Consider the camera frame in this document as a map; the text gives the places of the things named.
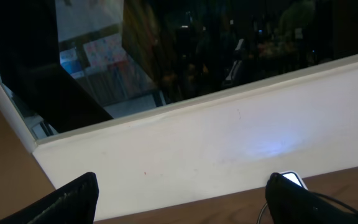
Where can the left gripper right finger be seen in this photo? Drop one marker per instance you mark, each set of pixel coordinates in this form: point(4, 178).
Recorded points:
point(289, 203)

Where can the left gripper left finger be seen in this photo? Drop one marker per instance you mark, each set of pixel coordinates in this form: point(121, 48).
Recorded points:
point(74, 203)

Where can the white barcode scanner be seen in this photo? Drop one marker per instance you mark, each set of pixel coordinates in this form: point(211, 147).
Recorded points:
point(294, 177)

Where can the brown cardboard panel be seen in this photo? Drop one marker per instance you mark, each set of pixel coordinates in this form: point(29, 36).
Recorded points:
point(22, 181)

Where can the dark glass window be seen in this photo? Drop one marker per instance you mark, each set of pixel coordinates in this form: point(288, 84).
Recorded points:
point(69, 64)

